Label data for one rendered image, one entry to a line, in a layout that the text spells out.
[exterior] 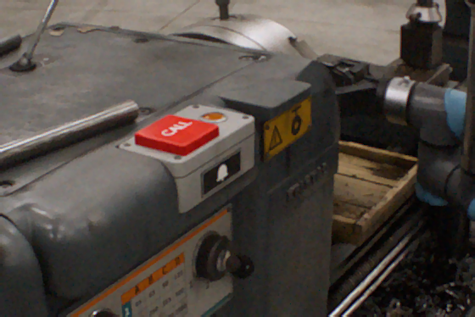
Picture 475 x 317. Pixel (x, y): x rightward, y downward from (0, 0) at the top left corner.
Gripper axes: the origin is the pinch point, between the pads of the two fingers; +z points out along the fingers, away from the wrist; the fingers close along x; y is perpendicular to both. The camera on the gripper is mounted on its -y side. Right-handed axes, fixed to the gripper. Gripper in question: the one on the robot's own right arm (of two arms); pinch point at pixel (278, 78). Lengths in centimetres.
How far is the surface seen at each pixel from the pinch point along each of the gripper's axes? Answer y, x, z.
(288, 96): -49, 17, -29
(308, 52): -12.6, 10.1, -12.3
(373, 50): 350, -107, 136
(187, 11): 363, -108, 274
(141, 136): -68, 18, -24
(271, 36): -20.1, 14.0, -10.2
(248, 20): -18.6, 15.4, -5.5
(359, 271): -5.4, -28.9, -19.5
